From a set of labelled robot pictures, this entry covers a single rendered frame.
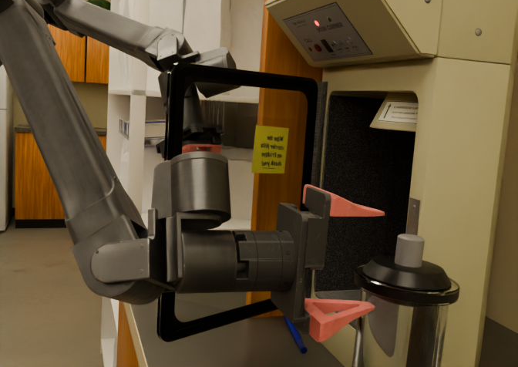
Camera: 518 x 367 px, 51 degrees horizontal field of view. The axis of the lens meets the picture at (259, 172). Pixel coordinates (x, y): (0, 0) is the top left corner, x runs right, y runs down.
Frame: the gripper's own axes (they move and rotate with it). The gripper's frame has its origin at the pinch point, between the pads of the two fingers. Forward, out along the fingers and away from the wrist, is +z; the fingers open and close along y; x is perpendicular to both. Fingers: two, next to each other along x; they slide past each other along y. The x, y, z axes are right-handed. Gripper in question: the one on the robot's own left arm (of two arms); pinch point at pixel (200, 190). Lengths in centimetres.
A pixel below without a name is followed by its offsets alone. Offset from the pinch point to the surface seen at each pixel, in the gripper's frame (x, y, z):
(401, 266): 3.5, -34.0, 17.7
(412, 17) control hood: -4.5, -39.5, -9.5
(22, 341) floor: -59, 246, 18
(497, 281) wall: -61, -14, 27
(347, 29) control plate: -7.4, -28.9, -13.9
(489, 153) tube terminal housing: -16.7, -38.2, 7.0
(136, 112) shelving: -38, 69, -42
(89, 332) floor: -91, 237, 22
